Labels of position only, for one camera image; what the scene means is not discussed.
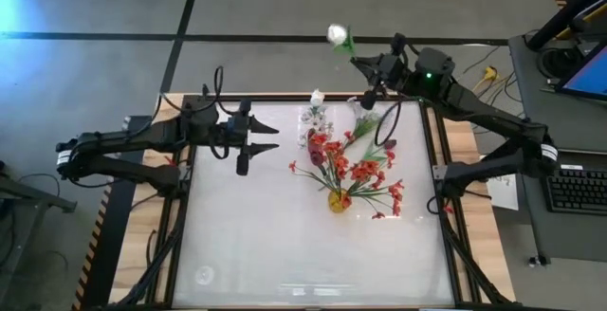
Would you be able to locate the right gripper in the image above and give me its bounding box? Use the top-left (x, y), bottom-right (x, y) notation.
top-left (349, 54), bottom-right (416, 92)

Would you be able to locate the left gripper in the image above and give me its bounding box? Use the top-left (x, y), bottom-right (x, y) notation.
top-left (208, 109), bottom-right (281, 160)

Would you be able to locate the white artificial tulip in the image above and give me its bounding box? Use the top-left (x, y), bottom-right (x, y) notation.
top-left (307, 87), bottom-right (328, 137)
top-left (325, 23), bottom-right (357, 59)

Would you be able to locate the red ribbed glass vase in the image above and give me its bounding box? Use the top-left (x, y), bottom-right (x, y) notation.
top-left (305, 128), bottom-right (326, 154)

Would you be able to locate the white artificial flower bunch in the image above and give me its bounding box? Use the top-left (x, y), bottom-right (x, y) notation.
top-left (297, 104), bottom-right (336, 149)
top-left (343, 96), bottom-right (383, 149)

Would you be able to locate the dark red artificial tulip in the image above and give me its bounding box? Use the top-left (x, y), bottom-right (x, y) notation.
top-left (359, 138), bottom-right (398, 163)
top-left (308, 148), bottom-right (340, 198)

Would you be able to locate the yellow glass vase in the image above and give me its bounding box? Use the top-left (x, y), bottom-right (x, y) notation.
top-left (326, 188), bottom-right (353, 215)

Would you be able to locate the black module of right gripper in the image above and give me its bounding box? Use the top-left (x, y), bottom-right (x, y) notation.
top-left (360, 89), bottom-right (378, 112)

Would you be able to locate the wooden table base board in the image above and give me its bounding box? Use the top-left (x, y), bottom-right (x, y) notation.
top-left (107, 91), bottom-right (518, 308)

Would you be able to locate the black plate with hazard stripes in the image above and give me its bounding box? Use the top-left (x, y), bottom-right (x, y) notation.
top-left (70, 177), bottom-right (138, 311)

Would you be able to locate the white paper note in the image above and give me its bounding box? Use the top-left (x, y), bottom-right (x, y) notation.
top-left (486, 173), bottom-right (521, 211)

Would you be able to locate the black diagonal pole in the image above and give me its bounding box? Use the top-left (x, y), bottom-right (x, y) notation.
top-left (525, 0), bottom-right (607, 51)

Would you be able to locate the laptop with blue screen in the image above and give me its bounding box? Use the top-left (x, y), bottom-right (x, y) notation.
top-left (554, 40), bottom-right (607, 102)

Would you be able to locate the black metal stand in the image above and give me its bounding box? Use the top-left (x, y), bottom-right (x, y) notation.
top-left (0, 158), bottom-right (80, 293)

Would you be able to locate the black keyboard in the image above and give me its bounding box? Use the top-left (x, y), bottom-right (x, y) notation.
top-left (544, 162), bottom-right (607, 217)

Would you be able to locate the black side desk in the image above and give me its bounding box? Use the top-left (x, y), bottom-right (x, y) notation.
top-left (507, 30), bottom-right (607, 265)

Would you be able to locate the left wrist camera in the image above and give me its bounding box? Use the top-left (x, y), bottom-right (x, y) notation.
top-left (227, 111), bottom-right (251, 137)

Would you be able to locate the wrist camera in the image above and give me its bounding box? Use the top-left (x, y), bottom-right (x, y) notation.
top-left (227, 111), bottom-right (251, 137)
top-left (389, 32), bottom-right (408, 57)

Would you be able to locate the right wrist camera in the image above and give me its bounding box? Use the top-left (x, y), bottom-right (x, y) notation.
top-left (389, 32), bottom-right (408, 57)

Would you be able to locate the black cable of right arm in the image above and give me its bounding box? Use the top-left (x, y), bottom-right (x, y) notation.
top-left (373, 100), bottom-right (404, 148)

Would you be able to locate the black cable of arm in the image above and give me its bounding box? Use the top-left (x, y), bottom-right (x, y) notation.
top-left (373, 100), bottom-right (404, 148)
top-left (158, 65), bottom-right (238, 118)

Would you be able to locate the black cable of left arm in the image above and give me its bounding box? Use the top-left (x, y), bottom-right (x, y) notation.
top-left (158, 65), bottom-right (238, 118)

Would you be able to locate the yellow plug with cable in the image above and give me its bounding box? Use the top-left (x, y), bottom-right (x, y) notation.
top-left (471, 65), bottom-right (502, 94)

